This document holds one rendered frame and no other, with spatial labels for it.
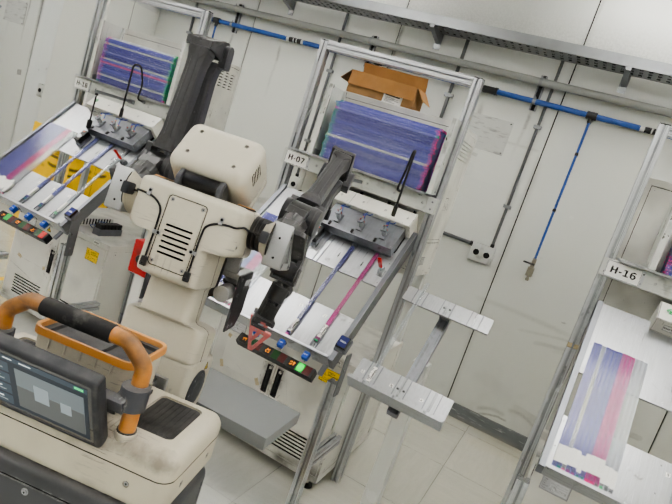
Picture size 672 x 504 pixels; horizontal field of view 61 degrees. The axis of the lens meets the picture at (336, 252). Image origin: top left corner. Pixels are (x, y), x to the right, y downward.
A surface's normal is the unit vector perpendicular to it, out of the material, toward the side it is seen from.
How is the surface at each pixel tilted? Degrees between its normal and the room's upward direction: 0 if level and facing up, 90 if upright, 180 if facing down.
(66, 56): 90
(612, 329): 45
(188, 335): 82
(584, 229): 90
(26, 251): 90
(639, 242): 90
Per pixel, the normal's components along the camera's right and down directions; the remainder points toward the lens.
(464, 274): -0.42, 0.02
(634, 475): -0.07, -0.65
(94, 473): -0.19, 0.11
